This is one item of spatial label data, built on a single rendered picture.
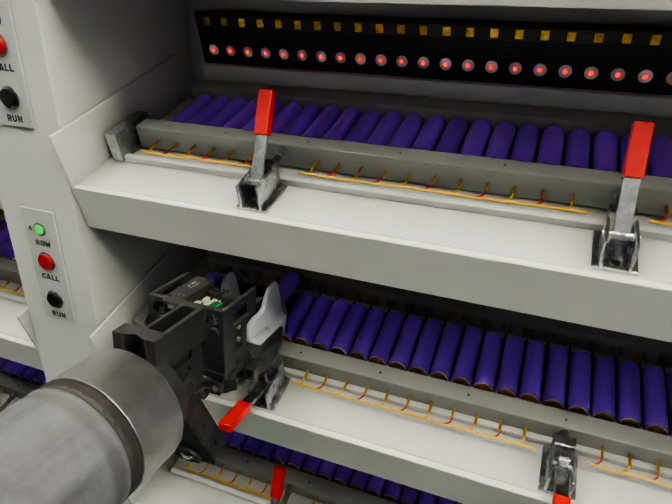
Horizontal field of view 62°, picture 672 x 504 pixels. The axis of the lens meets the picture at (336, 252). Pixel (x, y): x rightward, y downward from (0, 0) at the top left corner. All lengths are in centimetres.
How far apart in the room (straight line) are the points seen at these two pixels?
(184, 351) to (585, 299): 29
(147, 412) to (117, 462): 4
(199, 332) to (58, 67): 25
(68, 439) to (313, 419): 25
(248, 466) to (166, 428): 34
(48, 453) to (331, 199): 26
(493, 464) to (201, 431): 25
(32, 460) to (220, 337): 17
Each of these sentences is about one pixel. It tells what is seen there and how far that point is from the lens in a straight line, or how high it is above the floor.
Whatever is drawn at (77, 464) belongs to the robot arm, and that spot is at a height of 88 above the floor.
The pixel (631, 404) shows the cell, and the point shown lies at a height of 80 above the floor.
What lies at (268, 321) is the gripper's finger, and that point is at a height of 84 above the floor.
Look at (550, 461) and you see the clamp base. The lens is 50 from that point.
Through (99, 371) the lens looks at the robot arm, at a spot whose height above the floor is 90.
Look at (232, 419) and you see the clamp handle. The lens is 50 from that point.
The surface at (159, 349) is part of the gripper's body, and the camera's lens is 41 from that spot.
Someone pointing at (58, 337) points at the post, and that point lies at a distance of 67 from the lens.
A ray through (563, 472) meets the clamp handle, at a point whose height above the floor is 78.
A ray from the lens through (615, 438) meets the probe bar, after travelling 53.
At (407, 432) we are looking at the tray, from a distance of 53.
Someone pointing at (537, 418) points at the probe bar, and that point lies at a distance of 52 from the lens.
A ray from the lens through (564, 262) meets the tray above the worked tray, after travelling 40.
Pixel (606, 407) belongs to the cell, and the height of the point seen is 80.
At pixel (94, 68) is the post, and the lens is 57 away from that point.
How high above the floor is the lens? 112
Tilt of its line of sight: 25 degrees down
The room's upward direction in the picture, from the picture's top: 1 degrees clockwise
